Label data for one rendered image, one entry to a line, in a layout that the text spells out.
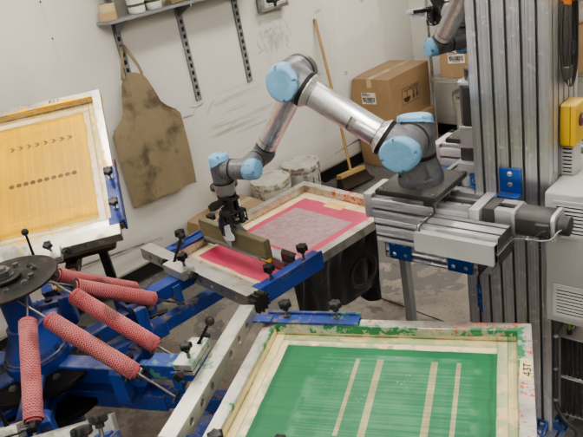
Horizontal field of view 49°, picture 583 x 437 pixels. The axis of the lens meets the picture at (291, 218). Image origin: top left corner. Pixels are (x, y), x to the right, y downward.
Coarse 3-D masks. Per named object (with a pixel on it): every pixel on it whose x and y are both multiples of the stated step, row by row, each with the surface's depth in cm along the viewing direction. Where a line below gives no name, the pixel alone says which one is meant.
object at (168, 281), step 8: (160, 280) 229; (168, 280) 228; (176, 280) 227; (192, 280) 232; (152, 288) 225; (160, 288) 224; (168, 288) 226; (184, 288) 230; (160, 296) 224; (168, 296) 226
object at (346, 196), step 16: (288, 192) 295; (320, 192) 294; (336, 192) 286; (352, 192) 283; (256, 208) 286; (272, 208) 290; (368, 224) 252; (336, 240) 244; (352, 240) 247; (224, 272) 237
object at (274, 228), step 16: (288, 208) 288; (304, 208) 285; (320, 208) 282; (272, 224) 276; (288, 224) 273; (304, 224) 271; (272, 240) 262; (208, 256) 259; (224, 256) 257; (240, 256) 254
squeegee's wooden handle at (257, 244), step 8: (200, 224) 257; (208, 224) 252; (216, 224) 249; (208, 232) 255; (216, 232) 250; (232, 232) 241; (240, 232) 238; (248, 232) 237; (224, 240) 248; (240, 240) 239; (248, 240) 235; (256, 240) 231; (264, 240) 229; (248, 248) 237; (256, 248) 233; (264, 248) 229; (264, 256) 231
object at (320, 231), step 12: (324, 216) 274; (336, 216) 272; (348, 216) 270; (360, 216) 268; (300, 228) 268; (312, 228) 266; (324, 228) 264; (336, 228) 262; (348, 228) 260; (288, 240) 259; (300, 240) 257; (312, 240) 256; (324, 240) 254; (240, 264) 248; (252, 264) 246; (252, 276) 238; (264, 276) 237
